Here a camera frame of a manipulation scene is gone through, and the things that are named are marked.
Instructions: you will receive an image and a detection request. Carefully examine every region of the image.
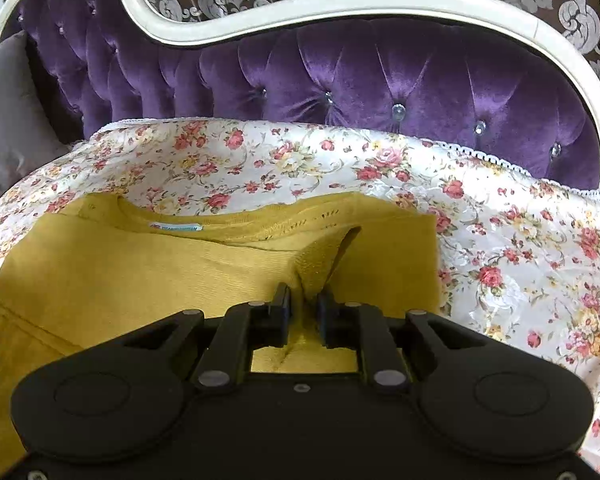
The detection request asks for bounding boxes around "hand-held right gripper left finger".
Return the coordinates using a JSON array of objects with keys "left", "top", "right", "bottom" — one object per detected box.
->
[{"left": 122, "top": 282, "right": 293, "bottom": 393}]

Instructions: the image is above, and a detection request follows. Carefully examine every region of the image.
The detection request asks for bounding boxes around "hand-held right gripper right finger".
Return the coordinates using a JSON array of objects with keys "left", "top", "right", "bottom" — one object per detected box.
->
[{"left": 315, "top": 290, "right": 487, "bottom": 393}]

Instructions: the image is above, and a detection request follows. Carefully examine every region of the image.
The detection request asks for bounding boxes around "mustard yellow knitted sweater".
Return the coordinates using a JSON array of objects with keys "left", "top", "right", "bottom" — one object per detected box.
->
[{"left": 0, "top": 194, "right": 443, "bottom": 478}]

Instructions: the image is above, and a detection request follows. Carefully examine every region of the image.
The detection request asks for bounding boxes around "floral bed blanket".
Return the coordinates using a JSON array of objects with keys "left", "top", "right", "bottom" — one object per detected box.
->
[{"left": 0, "top": 117, "right": 600, "bottom": 478}]

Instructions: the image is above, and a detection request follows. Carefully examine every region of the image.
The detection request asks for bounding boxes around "grey pillow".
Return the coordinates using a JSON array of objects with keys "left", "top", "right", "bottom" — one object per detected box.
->
[{"left": 0, "top": 30, "right": 81, "bottom": 216}]

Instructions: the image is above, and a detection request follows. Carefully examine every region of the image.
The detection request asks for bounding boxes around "purple tufted sofa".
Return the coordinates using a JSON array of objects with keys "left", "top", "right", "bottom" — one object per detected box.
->
[{"left": 0, "top": 0, "right": 600, "bottom": 201}]

